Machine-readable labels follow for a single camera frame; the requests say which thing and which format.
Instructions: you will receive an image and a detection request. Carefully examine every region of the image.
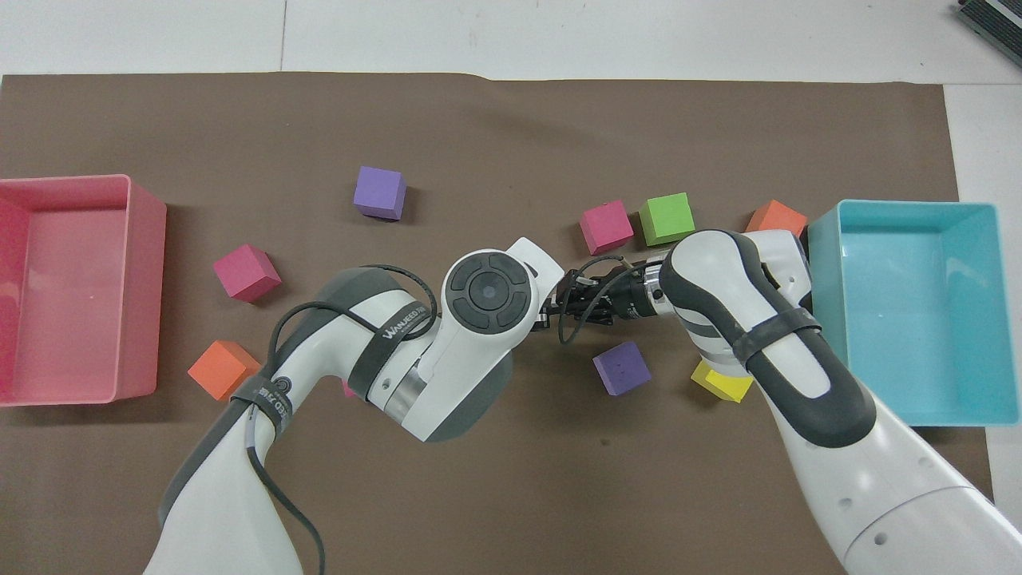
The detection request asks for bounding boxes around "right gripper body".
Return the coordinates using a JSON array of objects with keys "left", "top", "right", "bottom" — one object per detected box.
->
[{"left": 592, "top": 268, "right": 647, "bottom": 321}]

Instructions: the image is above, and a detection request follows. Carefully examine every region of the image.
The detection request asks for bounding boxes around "magenta foam cube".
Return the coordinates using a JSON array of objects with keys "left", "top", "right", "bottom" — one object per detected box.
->
[
  {"left": 213, "top": 244, "right": 283, "bottom": 303},
  {"left": 580, "top": 200, "right": 635, "bottom": 256}
]

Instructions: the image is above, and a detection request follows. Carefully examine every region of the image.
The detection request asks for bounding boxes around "purple foam cube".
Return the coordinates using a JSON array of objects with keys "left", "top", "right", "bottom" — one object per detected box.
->
[
  {"left": 592, "top": 342, "right": 652, "bottom": 397},
  {"left": 354, "top": 166, "right": 407, "bottom": 221}
]

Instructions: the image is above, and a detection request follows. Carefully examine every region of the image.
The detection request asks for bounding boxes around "green foam cube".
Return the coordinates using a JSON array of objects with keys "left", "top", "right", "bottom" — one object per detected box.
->
[{"left": 640, "top": 192, "right": 696, "bottom": 247}]

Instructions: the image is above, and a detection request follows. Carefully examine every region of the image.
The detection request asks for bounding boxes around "yellow foam cube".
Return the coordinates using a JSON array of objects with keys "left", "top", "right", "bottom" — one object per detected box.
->
[{"left": 691, "top": 359, "right": 755, "bottom": 403}]

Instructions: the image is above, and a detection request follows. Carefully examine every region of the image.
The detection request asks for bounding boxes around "orange foam cube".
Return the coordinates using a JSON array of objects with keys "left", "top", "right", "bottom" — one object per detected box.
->
[
  {"left": 747, "top": 200, "right": 809, "bottom": 239},
  {"left": 188, "top": 340, "right": 263, "bottom": 402}
]

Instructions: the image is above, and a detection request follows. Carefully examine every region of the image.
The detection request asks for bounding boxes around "cyan plastic bin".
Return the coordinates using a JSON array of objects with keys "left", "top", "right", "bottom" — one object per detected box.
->
[{"left": 807, "top": 200, "right": 1022, "bottom": 427}]

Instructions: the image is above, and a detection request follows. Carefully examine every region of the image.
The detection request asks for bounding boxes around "dark grey ribbed device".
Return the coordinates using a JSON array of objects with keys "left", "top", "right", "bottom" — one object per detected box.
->
[{"left": 957, "top": 0, "right": 1022, "bottom": 46}]

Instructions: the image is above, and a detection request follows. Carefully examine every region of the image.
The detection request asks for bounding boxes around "pink plastic bin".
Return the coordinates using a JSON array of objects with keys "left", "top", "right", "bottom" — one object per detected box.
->
[{"left": 0, "top": 174, "right": 168, "bottom": 407}]

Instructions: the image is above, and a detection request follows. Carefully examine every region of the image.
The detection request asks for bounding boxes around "black cable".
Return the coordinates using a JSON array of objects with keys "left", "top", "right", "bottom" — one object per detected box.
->
[
  {"left": 244, "top": 264, "right": 438, "bottom": 575},
  {"left": 557, "top": 254, "right": 640, "bottom": 346}
]

